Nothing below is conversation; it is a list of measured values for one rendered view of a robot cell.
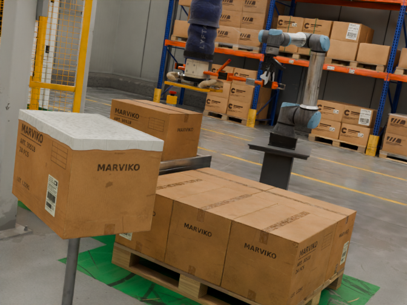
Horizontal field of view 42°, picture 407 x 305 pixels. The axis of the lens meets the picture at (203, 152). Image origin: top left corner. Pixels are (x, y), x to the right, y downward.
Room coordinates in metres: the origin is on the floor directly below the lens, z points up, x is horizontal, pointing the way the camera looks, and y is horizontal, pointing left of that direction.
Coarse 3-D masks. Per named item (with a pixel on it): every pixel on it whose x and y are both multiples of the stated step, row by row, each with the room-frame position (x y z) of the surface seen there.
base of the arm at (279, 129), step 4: (276, 124) 4.40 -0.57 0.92; (280, 124) 4.34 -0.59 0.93; (284, 124) 4.33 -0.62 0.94; (288, 124) 4.32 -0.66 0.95; (276, 128) 4.35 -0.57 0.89; (280, 128) 4.32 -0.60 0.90; (284, 128) 4.32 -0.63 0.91; (288, 128) 4.32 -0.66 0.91; (292, 128) 4.34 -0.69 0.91; (276, 132) 4.33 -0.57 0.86; (280, 132) 4.31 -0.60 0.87; (284, 132) 4.30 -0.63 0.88; (288, 132) 4.31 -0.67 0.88; (292, 132) 4.34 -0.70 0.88; (288, 136) 4.31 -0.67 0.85; (292, 136) 4.33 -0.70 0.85
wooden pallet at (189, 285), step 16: (128, 256) 3.11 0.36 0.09; (144, 256) 3.05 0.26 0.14; (144, 272) 3.06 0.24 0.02; (176, 288) 2.92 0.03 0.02; (192, 288) 2.85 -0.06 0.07; (320, 288) 3.01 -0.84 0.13; (336, 288) 3.32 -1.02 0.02; (208, 304) 2.79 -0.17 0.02; (224, 304) 2.81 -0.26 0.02; (256, 304) 2.64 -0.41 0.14; (304, 304) 2.80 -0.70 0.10
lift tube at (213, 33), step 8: (208, 0) 3.83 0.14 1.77; (192, 24) 3.86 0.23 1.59; (192, 32) 3.87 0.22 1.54; (200, 32) 3.83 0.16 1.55; (208, 32) 3.84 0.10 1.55; (216, 32) 3.92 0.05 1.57; (192, 40) 3.85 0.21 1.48; (200, 40) 3.84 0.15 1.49; (208, 40) 3.85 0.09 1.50; (192, 48) 3.85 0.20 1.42; (200, 48) 3.83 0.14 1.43; (208, 48) 3.85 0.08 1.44; (184, 56) 3.90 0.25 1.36
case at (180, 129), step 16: (112, 112) 4.06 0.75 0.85; (128, 112) 3.96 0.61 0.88; (144, 112) 3.87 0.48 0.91; (160, 112) 3.78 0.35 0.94; (176, 112) 3.88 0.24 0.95; (192, 112) 4.05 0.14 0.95; (144, 128) 3.86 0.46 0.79; (160, 128) 3.77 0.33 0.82; (176, 128) 3.81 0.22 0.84; (192, 128) 3.97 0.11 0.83; (176, 144) 3.83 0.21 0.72; (192, 144) 4.00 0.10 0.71; (160, 160) 3.75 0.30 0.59
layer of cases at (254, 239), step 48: (192, 192) 3.19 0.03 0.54; (240, 192) 3.39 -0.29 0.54; (288, 192) 3.61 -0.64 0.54; (144, 240) 3.06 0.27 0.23; (192, 240) 2.88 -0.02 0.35; (240, 240) 2.72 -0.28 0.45; (288, 240) 2.58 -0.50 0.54; (336, 240) 3.12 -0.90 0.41; (240, 288) 2.70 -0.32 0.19; (288, 288) 2.56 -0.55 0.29
